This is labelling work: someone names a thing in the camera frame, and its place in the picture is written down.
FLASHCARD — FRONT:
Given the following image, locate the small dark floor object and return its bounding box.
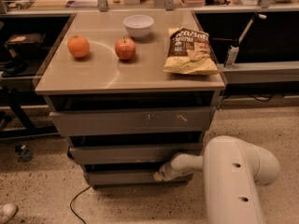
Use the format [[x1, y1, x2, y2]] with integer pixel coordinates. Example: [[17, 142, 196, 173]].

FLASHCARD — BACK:
[[15, 145, 33, 162]]

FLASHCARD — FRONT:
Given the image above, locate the black floor cable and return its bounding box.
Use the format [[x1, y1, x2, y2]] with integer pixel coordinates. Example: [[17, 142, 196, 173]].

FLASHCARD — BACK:
[[69, 185, 93, 224]]

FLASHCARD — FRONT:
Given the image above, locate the black office chair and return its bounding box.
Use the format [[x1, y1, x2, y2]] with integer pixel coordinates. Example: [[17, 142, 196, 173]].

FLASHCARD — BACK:
[[4, 33, 47, 75]]

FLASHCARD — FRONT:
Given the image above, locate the grey drawer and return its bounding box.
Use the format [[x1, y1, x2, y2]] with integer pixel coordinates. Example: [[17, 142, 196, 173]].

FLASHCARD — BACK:
[[82, 161, 194, 188], [69, 132, 202, 165], [50, 91, 215, 136]]

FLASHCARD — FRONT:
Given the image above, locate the red apple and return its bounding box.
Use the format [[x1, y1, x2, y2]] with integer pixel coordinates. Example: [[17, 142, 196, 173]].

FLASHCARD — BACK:
[[114, 37, 136, 61]]

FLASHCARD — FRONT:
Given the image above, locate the grey bottom drawer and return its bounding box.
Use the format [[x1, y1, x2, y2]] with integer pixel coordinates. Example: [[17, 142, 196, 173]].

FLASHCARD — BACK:
[[82, 161, 194, 188]]

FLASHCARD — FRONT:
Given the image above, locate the white bowl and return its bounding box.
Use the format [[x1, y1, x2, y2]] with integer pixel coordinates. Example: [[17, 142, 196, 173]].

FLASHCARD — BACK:
[[123, 15, 154, 39]]

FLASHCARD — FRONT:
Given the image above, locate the yellow brown chip bag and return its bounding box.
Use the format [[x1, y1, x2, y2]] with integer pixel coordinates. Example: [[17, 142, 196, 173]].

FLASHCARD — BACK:
[[164, 27, 219, 76]]

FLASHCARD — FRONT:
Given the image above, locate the grey drawer cabinet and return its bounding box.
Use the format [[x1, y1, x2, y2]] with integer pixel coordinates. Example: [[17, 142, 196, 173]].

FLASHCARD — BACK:
[[35, 9, 226, 190]]

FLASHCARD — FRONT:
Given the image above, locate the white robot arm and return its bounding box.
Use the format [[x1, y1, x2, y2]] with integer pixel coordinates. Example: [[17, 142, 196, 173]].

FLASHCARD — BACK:
[[154, 135, 280, 224]]

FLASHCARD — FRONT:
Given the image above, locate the grey middle drawer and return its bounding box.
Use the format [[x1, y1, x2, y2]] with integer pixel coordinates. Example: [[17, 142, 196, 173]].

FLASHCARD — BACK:
[[69, 132, 202, 165]]

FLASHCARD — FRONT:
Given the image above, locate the grey top drawer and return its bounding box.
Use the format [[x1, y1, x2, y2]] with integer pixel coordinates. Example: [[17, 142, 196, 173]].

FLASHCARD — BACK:
[[50, 91, 215, 136]]

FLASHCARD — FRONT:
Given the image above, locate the orange fruit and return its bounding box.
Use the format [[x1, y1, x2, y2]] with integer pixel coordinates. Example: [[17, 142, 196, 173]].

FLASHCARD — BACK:
[[67, 35, 90, 59]]

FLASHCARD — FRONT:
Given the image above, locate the white shoe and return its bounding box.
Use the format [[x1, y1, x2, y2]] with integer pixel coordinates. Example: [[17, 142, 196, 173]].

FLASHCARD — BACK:
[[0, 203, 18, 224]]

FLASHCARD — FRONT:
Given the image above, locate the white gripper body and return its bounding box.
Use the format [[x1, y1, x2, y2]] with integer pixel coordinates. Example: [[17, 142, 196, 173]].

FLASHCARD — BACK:
[[159, 163, 178, 181]]

